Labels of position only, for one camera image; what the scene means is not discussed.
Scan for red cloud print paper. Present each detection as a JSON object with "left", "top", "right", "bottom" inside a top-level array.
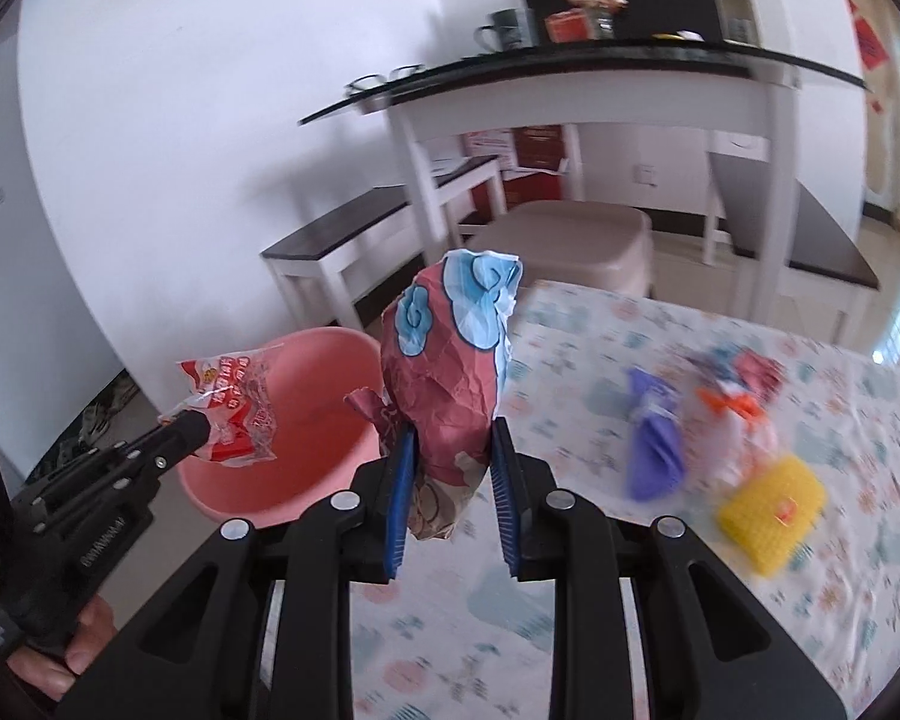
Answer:
[{"left": 343, "top": 247, "right": 524, "bottom": 541}]

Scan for large yellow foam net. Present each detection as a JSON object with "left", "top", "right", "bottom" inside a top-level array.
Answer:
[{"left": 716, "top": 454, "right": 827, "bottom": 578}]

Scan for red cardboard box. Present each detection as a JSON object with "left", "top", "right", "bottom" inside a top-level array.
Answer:
[{"left": 469, "top": 165, "right": 571, "bottom": 218}]

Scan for dark grey mug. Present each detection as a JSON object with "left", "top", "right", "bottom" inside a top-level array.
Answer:
[{"left": 474, "top": 7, "right": 535, "bottom": 53}]

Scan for small red box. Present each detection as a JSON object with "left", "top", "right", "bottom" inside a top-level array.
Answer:
[{"left": 544, "top": 10, "right": 593, "bottom": 44}]

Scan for floral animal print tablecloth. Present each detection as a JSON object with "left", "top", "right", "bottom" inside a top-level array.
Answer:
[{"left": 345, "top": 279, "right": 900, "bottom": 720}]

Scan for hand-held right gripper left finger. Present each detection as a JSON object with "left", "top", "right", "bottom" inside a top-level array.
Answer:
[{"left": 52, "top": 421, "right": 419, "bottom": 720}]

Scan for orange wrapper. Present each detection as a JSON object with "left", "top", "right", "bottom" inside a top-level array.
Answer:
[{"left": 682, "top": 349, "right": 788, "bottom": 428}]

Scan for beige plastic stool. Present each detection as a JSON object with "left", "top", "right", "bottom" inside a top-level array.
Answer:
[{"left": 461, "top": 200, "right": 655, "bottom": 301}]

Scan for dark top white bench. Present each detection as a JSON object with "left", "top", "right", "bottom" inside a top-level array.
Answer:
[{"left": 261, "top": 155, "right": 507, "bottom": 331}]

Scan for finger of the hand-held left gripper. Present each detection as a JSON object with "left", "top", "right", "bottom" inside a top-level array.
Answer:
[
  {"left": 43, "top": 433, "right": 212, "bottom": 524},
  {"left": 36, "top": 409, "right": 212, "bottom": 501}
]

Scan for red paper wall decoration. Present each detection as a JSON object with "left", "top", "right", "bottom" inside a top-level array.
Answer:
[{"left": 855, "top": 19, "right": 892, "bottom": 72}]

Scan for red white snack wrapper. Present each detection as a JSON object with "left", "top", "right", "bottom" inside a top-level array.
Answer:
[{"left": 156, "top": 351, "right": 280, "bottom": 466}]

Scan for dark red box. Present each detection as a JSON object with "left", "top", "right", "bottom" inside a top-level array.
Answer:
[{"left": 514, "top": 124, "right": 567, "bottom": 175}]

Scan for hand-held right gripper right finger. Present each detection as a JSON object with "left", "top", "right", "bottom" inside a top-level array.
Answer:
[{"left": 490, "top": 417, "right": 850, "bottom": 720}]

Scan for pink plastic basin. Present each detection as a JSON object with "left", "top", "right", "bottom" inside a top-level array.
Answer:
[{"left": 174, "top": 328, "right": 385, "bottom": 530}]

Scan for red box white label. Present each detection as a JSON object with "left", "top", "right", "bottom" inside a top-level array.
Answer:
[{"left": 463, "top": 127, "right": 515, "bottom": 173}]

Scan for dark patterned cloth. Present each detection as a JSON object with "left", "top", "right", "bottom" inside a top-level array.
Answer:
[{"left": 30, "top": 371, "right": 140, "bottom": 481}]

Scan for purple wrapper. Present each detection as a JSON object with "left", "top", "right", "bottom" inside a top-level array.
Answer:
[{"left": 626, "top": 367, "right": 687, "bottom": 502}]

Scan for clear plastic bag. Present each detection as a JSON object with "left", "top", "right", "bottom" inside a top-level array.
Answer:
[{"left": 686, "top": 390, "right": 785, "bottom": 492}]

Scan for person's left hand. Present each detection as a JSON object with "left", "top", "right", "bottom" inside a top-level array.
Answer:
[{"left": 4, "top": 598, "right": 121, "bottom": 700}]

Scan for black eyeglasses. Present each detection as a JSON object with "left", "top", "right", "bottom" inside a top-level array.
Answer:
[{"left": 345, "top": 64, "right": 425, "bottom": 96}]

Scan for white table black glass top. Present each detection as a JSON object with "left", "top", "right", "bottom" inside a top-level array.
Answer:
[{"left": 298, "top": 41, "right": 875, "bottom": 323}]

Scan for pink flowers in glass vase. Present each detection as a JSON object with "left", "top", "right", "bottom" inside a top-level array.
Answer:
[{"left": 555, "top": 0, "right": 629, "bottom": 41}]

